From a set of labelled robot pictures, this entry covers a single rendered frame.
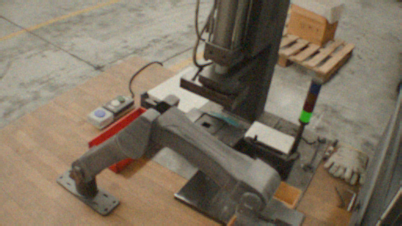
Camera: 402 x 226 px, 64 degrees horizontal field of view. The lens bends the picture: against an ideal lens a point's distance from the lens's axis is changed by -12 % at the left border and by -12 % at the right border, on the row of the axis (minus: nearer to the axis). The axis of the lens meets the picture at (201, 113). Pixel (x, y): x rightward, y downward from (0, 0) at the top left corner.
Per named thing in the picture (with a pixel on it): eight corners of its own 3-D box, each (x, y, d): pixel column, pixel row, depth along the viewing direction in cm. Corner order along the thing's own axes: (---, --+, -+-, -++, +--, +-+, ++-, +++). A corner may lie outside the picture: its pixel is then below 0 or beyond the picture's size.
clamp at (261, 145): (238, 157, 117) (243, 133, 111) (243, 151, 119) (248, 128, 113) (279, 176, 111) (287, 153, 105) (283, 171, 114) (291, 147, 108)
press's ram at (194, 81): (176, 96, 109) (186, 2, 92) (218, 67, 128) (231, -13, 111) (228, 120, 102) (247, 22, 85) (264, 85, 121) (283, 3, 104)
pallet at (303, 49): (287, 27, 486) (290, 17, 477) (352, 55, 440) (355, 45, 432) (243, 48, 403) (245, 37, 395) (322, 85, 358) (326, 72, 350)
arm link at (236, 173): (289, 173, 63) (155, 81, 69) (271, 204, 56) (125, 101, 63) (260, 208, 71) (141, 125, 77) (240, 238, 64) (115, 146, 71)
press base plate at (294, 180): (106, 140, 120) (105, 133, 118) (187, 82, 156) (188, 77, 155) (281, 235, 96) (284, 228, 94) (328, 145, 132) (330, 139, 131)
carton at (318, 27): (301, 21, 473) (309, -13, 444) (341, 38, 444) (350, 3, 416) (279, 30, 428) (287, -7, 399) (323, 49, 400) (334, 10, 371)
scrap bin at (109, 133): (89, 156, 108) (87, 141, 105) (139, 120, 126) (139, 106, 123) (117, 174, 104) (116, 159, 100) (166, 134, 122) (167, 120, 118)
